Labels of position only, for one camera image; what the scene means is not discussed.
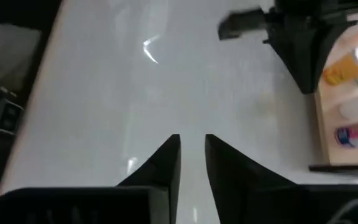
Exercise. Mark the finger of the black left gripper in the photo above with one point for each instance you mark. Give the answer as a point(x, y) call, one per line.
point(294, 49)
point(329, 34)

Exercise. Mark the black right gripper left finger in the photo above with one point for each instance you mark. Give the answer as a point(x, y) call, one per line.
point(163, 171)

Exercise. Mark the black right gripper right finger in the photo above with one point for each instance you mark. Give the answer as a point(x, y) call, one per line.
point(238, 189)

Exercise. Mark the orange medicine bottle white cap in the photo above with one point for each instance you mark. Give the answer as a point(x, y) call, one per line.
point(343, 70)

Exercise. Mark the wooden shelf board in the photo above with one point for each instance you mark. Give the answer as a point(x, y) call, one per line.
point(328, 130)

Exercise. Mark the grey electrical box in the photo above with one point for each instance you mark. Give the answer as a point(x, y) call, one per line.
point(6, 116)

